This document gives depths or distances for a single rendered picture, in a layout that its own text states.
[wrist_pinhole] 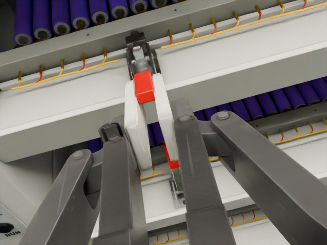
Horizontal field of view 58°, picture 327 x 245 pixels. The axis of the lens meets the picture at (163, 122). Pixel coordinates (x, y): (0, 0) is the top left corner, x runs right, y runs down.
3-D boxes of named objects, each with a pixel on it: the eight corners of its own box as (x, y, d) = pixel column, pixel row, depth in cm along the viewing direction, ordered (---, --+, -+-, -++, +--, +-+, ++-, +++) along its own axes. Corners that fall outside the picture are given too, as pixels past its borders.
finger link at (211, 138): (178, 143, 14) (240, 127, 14) (168, 100, 18) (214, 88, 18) (185, 168, 15) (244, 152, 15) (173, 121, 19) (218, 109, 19)
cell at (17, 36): (36, 7, 34) (36, 45, 31) (21, 11, 34) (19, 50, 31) (27, -7, 32) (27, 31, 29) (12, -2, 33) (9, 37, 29)
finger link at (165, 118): (157, 118, 15) (172, 114, 15) (151, 74, 21) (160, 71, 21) (171, 164, 17) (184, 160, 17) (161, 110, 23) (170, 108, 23)
